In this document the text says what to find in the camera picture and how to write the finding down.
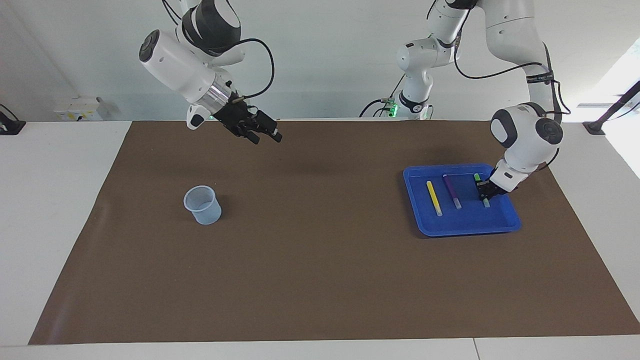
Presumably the white wall power box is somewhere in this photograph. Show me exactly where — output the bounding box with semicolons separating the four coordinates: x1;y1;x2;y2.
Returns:
54;96;103;121

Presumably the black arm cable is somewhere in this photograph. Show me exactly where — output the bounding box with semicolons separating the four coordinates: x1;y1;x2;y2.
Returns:
452;10;568;173
227;38;276;101

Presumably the yellow marker pen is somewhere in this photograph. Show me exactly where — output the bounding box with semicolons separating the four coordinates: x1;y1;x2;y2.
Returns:
426;180;443;217

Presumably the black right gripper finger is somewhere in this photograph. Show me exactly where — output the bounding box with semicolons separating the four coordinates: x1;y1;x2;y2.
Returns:
252;110;283;143
235;122;261;146

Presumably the green marker pen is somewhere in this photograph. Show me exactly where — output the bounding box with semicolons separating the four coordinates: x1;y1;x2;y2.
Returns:
474;173;491;208

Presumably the black left base cable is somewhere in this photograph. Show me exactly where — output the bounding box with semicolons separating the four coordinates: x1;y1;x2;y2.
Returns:
359;75;406;118

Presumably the purple marker pen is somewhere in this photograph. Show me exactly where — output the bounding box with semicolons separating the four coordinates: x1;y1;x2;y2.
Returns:
442;174;462;210

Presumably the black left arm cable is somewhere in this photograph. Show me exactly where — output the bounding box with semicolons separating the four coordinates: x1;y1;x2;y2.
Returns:
452;10;568;173

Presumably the translucent plastic cup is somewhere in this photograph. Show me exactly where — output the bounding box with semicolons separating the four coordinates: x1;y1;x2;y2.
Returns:
183;185;222;226

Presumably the blue plastic tray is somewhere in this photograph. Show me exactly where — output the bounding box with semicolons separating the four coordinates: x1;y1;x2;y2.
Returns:
403;163;522;237

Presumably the brown table mat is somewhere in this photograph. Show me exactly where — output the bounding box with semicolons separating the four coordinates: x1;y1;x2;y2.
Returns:
28;120;640;346

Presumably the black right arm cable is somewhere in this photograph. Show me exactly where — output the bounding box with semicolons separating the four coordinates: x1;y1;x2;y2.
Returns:
227;38;276;101

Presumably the black slanted pole stand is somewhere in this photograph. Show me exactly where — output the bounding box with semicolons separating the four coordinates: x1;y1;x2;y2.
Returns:
582;80;640;136

